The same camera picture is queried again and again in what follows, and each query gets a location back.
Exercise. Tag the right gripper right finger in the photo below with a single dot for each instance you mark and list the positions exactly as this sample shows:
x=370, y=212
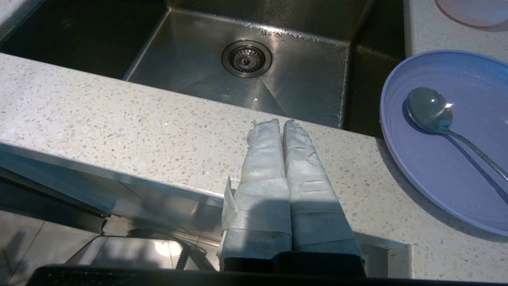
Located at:
x=313, y=206

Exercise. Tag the round metal drain strainer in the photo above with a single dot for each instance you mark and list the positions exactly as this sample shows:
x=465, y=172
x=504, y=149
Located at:
x=246, y=58

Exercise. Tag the pink bowl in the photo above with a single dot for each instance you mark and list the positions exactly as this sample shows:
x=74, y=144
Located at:
x=476, y=12

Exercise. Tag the stainless steel sink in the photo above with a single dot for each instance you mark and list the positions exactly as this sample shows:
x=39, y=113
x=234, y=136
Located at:
x=297, y=71

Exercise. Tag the metal spoon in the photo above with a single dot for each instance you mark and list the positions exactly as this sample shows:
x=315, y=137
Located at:
x=430, y=109

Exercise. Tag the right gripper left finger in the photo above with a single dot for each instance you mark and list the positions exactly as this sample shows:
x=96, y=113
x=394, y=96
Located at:
x=264, y=198

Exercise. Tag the lilac plate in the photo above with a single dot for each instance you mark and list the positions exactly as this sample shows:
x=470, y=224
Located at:
x=468, y=171

